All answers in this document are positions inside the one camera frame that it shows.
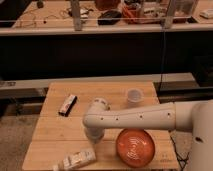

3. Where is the white plastic bottle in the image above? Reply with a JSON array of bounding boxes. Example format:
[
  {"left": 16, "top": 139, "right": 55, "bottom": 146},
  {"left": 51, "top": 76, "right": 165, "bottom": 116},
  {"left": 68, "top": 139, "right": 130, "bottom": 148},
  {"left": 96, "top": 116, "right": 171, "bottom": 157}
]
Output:
[{"left": 52, "top": 148, "right": 96, "bottom": 171}]

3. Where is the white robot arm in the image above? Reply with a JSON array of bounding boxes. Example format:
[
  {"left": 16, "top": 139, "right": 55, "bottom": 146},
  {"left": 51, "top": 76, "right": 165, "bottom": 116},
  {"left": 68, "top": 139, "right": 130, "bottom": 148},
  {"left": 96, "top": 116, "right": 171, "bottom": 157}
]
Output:
[{"left": 82, "top": 98, "right": 213, "bottom": 171}]

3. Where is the orange ceramic bowl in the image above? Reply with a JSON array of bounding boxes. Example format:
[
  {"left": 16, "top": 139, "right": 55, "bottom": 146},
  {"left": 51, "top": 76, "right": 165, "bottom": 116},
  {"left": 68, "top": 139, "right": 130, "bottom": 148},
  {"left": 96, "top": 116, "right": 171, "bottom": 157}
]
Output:
[{"left": 116, "top": 129, "right": 155, "bottom": 168}]

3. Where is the translucent plastic cup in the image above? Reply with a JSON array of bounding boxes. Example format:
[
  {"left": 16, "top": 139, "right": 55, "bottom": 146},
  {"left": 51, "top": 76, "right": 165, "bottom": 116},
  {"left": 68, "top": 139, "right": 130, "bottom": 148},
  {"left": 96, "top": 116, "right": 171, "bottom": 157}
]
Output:
[{"left": 126, "top": 88, "right": 143, "bottom": 107}]

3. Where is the black pouch on bench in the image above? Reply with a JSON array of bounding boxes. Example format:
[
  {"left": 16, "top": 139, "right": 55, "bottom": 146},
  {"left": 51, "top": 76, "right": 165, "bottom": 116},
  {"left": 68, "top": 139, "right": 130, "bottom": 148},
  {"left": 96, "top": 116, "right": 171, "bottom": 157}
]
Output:
[{"left": 97, "top": 10, "right": 121, "bottom": 25}]

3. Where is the wooden workbench in background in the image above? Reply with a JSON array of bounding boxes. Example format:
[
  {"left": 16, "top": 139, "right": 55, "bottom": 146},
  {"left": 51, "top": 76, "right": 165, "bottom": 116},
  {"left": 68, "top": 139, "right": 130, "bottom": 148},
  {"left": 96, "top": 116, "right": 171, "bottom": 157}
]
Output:
[{"left": 0, "top": 0, "right": 213, "bottom": 36}]

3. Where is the orange cable bundle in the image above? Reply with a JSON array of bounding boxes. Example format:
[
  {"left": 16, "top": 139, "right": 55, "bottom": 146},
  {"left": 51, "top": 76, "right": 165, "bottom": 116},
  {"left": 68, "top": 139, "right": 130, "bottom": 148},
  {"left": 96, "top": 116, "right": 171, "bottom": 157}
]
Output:
[{"left": 121, "top": 4, "right": 141, "bottom": 24}]

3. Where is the black floor cable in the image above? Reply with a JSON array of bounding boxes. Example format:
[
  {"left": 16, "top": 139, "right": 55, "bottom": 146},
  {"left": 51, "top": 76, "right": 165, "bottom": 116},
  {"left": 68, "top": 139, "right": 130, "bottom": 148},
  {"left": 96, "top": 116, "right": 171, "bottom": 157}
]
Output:
[{"left": 169, "top": 136, "right": 189, "bottom": 171}]

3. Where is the black hanging cable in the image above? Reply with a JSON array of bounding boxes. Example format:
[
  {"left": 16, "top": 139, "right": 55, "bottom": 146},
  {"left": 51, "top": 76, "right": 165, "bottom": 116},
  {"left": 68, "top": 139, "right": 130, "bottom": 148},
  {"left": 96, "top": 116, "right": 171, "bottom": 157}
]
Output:
[{"left": 159, "top": 27, "right": 167, "bottom": 91}]

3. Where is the grey metal post left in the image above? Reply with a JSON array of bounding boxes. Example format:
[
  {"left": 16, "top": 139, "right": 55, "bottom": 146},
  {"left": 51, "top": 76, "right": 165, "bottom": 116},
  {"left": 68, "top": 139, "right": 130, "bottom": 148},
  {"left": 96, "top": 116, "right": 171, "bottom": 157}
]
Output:
[{"left": 70, "top": 0, "right": 82, "bottom": 31}]

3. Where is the grey metal post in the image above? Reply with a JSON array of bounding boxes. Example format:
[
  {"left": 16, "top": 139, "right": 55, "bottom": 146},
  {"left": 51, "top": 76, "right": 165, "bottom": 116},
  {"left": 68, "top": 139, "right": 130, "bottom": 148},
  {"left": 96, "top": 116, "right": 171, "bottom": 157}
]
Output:
[
  {"left": 70, "top": 0, "right": 82, "bottom": 31},
  {"left": 163, "top": 0, "right": 176, "bottom": 29}
]

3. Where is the grey metal post right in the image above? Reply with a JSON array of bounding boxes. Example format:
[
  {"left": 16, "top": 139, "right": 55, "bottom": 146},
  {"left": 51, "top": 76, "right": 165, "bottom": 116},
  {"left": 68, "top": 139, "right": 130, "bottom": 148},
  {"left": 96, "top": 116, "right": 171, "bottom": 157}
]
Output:
[{"left": 163, "top": 0, "right": 176, "bottom": 29}]

